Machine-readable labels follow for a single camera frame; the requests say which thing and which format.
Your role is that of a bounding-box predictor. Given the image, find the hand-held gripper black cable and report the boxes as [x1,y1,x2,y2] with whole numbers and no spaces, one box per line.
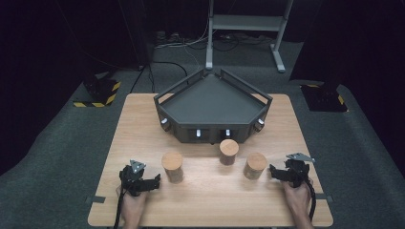
[305,178,319,223]
[113,171,126,229]

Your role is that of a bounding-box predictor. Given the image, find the grey tape strip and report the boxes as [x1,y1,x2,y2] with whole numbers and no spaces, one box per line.
[312,192,334,203]
[84,195,107,205]

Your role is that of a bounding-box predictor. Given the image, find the black base with striped tape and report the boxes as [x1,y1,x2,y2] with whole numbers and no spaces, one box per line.
[300,80,349,114]
[73,73,122,109]

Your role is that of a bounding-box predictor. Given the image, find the white floor cables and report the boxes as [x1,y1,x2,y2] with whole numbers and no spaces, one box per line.
[154,18,215,52]

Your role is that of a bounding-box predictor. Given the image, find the left hand-held gripper black cable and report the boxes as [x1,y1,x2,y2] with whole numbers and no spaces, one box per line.
[113,171,126,229]

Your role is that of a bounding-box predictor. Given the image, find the right hand-held gripper black cable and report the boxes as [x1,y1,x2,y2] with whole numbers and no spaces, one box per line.
[305,178,319,223]

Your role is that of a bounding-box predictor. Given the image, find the glass jar with wooden lid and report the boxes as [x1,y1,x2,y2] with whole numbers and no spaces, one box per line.
[243,152,268,180]

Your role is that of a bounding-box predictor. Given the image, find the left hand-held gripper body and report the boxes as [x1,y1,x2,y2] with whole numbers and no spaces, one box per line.
[118,158,151,197]

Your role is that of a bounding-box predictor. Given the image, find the black floor cable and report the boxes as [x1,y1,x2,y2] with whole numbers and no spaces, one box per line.
[129,60,189,94]

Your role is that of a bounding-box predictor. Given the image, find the black cable bundle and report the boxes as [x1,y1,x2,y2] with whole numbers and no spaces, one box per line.
[212,31,275,52]

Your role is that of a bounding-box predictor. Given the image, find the tall glass jar brown balls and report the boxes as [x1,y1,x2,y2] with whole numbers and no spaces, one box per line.
[160,151,185,184]

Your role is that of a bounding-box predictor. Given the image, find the black curtain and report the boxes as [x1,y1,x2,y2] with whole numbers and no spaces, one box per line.
[0,0,154,176]
[288,0,405,178]

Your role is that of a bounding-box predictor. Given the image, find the dark grey corner shelf rack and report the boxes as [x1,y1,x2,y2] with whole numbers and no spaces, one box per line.
[153,68,274,145]

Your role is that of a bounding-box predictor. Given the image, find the person's right hand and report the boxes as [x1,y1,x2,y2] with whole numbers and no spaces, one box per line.
[281,177,315,221]

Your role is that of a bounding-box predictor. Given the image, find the person's left hand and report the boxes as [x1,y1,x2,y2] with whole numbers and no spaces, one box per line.
[116,185,148,223]

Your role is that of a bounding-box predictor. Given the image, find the small glass jar red contents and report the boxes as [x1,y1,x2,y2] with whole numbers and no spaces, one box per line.
[219,138,240,167]

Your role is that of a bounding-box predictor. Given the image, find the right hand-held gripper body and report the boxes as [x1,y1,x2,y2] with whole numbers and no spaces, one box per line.
[284,152,316,189]

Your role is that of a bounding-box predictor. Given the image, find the grey metal stand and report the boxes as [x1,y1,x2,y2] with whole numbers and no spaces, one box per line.
[204,0,294,74]

